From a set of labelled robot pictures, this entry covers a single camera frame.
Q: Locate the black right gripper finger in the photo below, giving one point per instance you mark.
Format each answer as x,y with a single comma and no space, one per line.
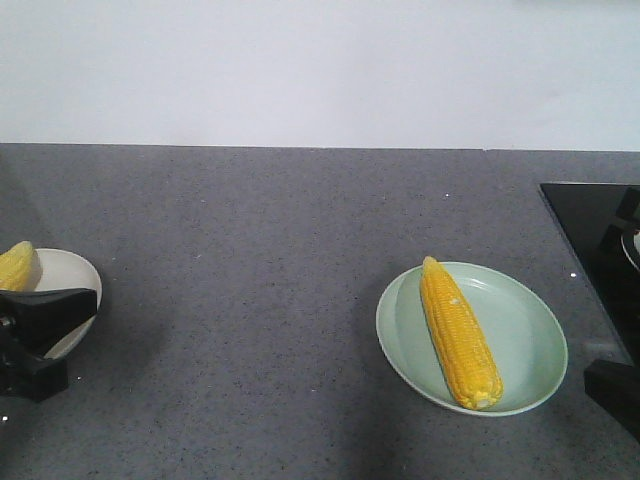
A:
615,388

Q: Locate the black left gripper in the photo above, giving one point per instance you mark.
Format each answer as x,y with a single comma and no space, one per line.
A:
38,321

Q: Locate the yellow corn cob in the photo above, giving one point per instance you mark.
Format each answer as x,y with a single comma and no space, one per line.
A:
465,358
20,268

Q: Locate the black gas cooktop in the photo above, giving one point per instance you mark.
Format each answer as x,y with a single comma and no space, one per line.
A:
601,223

